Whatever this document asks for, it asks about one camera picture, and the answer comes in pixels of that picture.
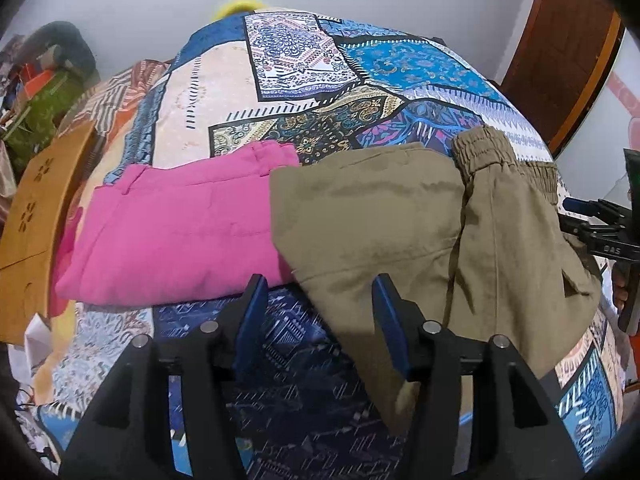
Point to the patchwork printed blanket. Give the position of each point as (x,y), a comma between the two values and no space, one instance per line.
(300,85)

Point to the pile of clutter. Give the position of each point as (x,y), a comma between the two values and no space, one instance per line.
(12,70)

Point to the green patterned bag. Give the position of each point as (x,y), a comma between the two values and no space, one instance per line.
(45,110)

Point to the person's right hand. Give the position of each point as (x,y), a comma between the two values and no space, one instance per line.
(620,287)

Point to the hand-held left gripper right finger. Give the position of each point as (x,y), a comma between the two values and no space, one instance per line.
(392,325)

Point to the orange striped quilt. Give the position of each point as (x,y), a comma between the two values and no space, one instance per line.
(115,95)

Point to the yellow foam headboard pad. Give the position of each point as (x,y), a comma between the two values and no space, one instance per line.
(240,5)

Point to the khaki pants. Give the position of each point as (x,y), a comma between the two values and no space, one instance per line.
(400,220)

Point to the pink pants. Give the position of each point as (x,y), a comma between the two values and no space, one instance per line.
(175,230)

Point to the orange garment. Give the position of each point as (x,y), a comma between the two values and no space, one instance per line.
(632,360)

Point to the grey plush toy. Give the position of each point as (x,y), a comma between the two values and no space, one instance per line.
(65,42)

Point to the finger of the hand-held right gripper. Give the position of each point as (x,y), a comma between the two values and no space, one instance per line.
(585,235)
(575,206)

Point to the white cloth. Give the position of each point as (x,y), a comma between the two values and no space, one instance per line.
(37,335)

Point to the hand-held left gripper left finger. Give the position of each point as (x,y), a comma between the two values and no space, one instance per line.
(252,317)

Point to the brown wooden door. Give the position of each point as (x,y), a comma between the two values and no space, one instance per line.
(560,45)

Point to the wooden lap desk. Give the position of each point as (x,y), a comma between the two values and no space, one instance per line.
(40,210)

